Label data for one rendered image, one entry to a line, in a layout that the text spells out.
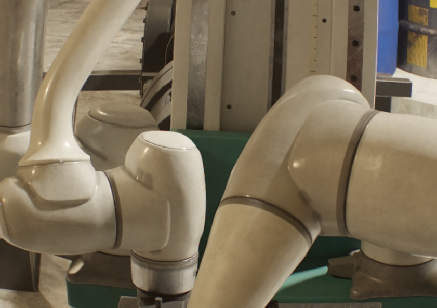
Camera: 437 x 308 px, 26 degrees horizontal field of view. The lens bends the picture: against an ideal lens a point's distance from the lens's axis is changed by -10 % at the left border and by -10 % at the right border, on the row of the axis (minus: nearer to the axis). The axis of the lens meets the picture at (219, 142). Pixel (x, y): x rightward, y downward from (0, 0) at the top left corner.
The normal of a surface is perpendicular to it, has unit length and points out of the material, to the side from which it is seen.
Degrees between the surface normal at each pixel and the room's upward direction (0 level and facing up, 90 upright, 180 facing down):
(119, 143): 60
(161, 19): 41
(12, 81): 99
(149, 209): 81
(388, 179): 70
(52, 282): 0
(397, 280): 89
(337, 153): 51
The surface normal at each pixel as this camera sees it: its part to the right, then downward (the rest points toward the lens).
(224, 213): -0.75, -0.44
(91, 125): -0.36, -0.50
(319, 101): 0.01, -0.57
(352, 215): -0.51, 0.57
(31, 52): 0.70, 0.40
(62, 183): 0.31, -0.18
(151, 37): 0.02, -0.12
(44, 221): 0.29, 0.12
